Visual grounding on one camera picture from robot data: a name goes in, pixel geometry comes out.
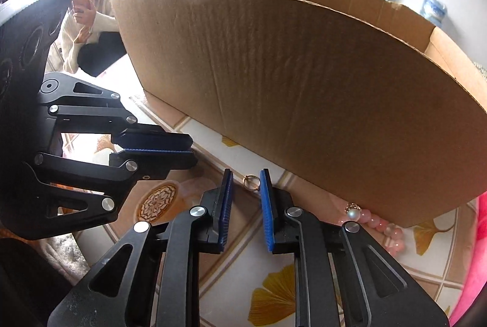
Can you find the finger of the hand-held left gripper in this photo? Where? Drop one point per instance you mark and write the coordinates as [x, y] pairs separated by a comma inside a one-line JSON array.
[[152, 161], [152, 140]]

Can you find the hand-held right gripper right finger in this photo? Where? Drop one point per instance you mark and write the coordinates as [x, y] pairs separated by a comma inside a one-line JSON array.
[[268, 213]]

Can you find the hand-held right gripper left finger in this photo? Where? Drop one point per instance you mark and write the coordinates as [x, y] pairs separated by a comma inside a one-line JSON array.
[[226, 209]]

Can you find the brown cardboard box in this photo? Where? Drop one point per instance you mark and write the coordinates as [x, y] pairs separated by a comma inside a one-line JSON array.
[[304, 83]]

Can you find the fluffy white clothing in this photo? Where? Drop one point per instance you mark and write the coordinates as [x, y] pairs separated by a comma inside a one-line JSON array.
[[64, 253]]

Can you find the pink floral blanket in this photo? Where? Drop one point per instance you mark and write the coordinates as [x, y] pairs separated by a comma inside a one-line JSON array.
[[475, 273]]

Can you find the blue water dispenser bottle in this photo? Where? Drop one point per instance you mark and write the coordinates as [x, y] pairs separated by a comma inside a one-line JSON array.
[[433, 9]]

